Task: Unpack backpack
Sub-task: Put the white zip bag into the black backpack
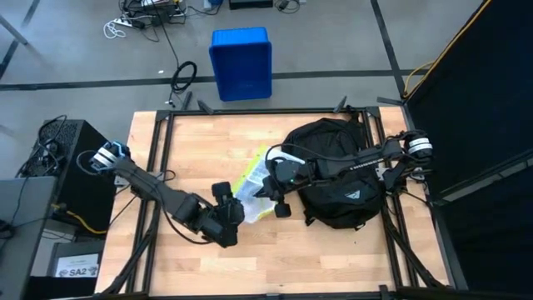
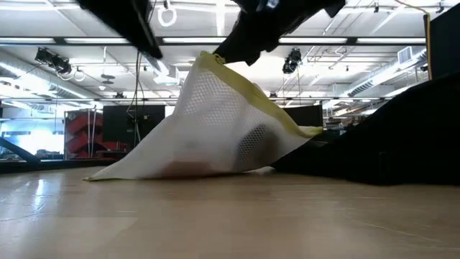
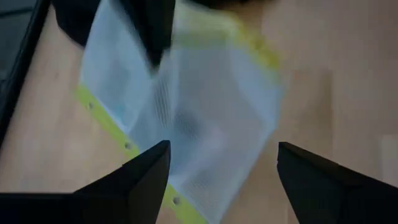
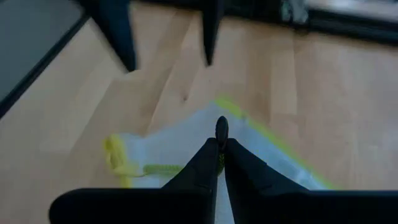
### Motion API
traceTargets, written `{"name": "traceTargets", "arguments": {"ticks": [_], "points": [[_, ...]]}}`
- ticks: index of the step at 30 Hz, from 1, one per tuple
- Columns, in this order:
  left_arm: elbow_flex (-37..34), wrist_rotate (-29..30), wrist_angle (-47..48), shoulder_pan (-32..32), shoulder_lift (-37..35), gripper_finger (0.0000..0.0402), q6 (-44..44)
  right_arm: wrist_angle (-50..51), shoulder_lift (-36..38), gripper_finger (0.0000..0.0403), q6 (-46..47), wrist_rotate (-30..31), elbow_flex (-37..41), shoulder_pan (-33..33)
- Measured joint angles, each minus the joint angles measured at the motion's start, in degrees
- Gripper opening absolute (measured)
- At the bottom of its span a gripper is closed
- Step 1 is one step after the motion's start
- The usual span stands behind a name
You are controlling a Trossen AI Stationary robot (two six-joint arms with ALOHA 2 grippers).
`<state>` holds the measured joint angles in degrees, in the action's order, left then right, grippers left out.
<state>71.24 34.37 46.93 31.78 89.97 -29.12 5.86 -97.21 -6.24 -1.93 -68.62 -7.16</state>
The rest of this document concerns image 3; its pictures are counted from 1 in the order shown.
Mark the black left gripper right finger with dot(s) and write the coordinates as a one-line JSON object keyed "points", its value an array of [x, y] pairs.
{"points": [[335, 199]]}

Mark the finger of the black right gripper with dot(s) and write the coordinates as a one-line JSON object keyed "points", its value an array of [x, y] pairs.
{"points": [[152, 31], [77, 18]]}

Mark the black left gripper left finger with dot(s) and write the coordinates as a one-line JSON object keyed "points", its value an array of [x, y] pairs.
{"points": [[109, 205]]}

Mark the white mesh pouch yellow trim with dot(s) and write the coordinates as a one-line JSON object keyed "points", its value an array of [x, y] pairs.
{"points": [[211, 109]]}

